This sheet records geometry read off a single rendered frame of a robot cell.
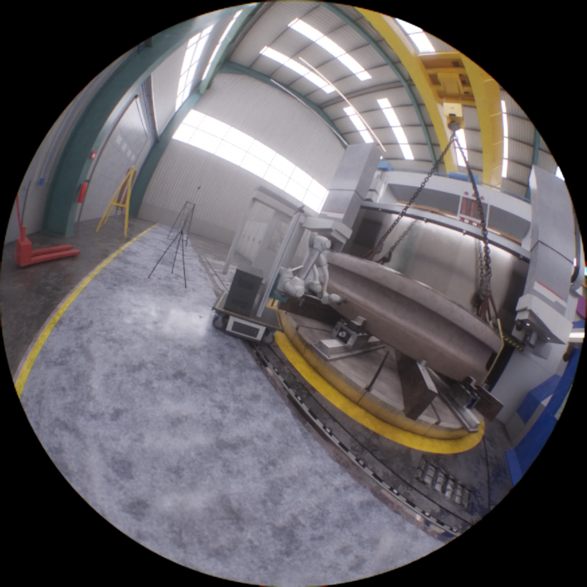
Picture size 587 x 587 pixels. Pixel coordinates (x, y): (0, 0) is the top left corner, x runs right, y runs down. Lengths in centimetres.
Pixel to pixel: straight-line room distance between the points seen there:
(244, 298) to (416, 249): 521
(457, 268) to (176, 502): 635
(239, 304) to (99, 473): 214
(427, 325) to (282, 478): 234
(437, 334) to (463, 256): 362
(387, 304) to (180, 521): 295
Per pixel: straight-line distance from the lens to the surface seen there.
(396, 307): 265
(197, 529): 123
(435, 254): 599
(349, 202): 599
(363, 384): 218
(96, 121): 637
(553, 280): 510
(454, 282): 575
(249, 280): 215
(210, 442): 137
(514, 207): 885
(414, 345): 255
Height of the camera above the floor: 123
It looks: 11 degrees down
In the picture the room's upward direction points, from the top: 23 degrees clockwise
